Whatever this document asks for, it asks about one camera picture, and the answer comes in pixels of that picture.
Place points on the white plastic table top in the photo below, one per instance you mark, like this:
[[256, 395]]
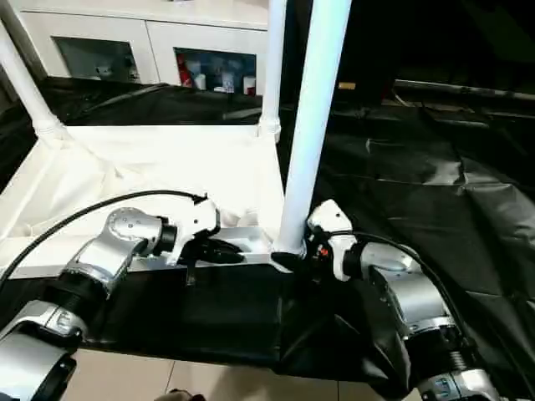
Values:
[[167, 158]]

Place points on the white plastic table leg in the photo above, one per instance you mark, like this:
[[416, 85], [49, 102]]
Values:
[[25, 83], [317, 104], [273, 62]]

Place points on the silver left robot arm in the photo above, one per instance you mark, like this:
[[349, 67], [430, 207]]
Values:
[[121, 234]]

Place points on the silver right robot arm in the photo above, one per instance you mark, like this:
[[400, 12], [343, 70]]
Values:
[[409, 284]]

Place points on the black glossy mat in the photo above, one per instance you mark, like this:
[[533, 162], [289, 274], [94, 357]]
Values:
[[418, 229]]

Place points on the white cup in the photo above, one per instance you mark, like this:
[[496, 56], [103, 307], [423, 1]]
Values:
[[250, 87]]

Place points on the small beige label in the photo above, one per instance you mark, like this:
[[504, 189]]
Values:
[[347, 85]]

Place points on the tall white jar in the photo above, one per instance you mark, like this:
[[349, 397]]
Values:
[[227, 80]]

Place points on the red packet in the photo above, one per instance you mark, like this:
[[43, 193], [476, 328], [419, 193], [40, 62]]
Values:
[[184, 73]]

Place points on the dark metal pole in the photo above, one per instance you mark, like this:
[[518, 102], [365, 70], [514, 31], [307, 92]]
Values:
[[468, 89]]

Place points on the white glass-door cabinet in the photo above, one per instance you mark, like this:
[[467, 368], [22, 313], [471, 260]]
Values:
[[125, 25]]

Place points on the black backdrop cloth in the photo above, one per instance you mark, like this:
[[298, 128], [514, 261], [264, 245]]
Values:
[[439, 37]]

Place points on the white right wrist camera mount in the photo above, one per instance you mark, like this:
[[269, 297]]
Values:
[[334, 217]]

